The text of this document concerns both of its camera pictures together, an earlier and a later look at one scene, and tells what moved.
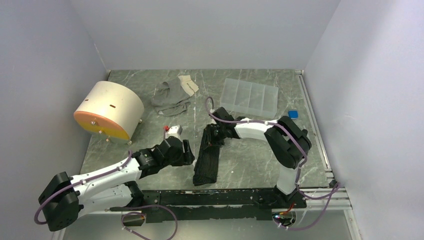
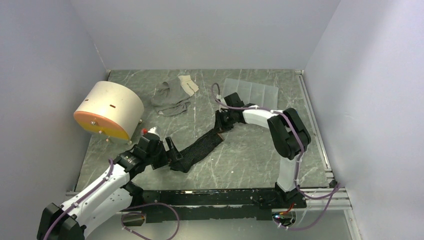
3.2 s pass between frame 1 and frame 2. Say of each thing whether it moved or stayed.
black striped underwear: moved
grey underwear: stayed
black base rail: stayed
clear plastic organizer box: stayed
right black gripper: moved
